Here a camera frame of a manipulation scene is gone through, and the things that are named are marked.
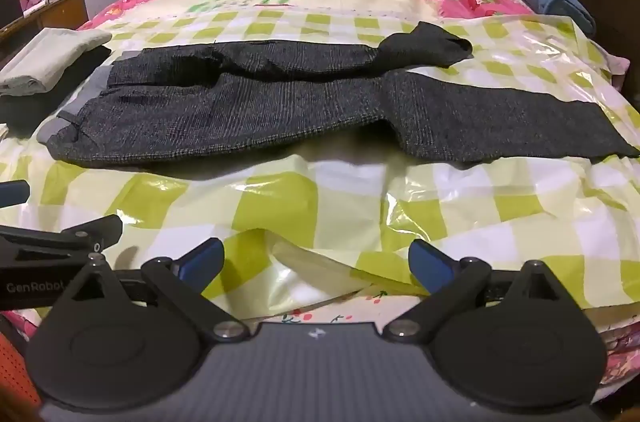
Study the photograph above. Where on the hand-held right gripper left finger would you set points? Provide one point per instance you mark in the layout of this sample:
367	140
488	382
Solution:
200	259

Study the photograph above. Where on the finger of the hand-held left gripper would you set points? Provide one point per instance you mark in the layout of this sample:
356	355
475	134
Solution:
14	192
85	234

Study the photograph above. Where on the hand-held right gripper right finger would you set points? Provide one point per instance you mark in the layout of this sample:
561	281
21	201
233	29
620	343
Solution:
430	267

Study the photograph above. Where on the dark grey pants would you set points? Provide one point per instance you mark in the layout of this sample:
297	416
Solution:
300	112

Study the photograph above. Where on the orange mesh garment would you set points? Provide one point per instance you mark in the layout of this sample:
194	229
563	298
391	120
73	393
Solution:
15	362

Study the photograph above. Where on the black folded cloth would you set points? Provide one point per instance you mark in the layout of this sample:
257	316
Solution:
25	112

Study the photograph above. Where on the white cherry print sheet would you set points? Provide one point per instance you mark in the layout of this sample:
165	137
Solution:
340	309

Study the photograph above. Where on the green checked bed cover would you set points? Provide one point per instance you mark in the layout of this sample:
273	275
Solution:
300	202

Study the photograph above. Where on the beige folded cloth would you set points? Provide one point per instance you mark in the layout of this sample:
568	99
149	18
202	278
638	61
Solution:
45	57

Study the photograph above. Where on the wooden nightstand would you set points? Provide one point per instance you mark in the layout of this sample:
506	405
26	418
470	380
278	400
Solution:
60	10

